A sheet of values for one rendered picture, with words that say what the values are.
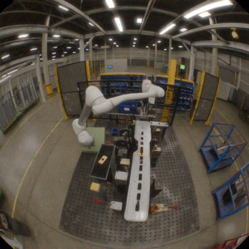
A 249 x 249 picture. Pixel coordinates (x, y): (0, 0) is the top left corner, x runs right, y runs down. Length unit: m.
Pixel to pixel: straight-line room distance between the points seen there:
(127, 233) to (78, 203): 0.63
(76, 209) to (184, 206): 1.23
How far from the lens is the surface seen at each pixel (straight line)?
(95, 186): 0.81
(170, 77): 1.85
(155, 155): 1.22
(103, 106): 0.90
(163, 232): 1.28
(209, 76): 3.85
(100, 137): 1.53
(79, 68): 3.20
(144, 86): 1.16
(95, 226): 1.24
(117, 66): 7.73
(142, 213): 0.91
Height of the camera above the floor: 1.90
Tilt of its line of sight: 36 degrees down
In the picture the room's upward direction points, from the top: straight up
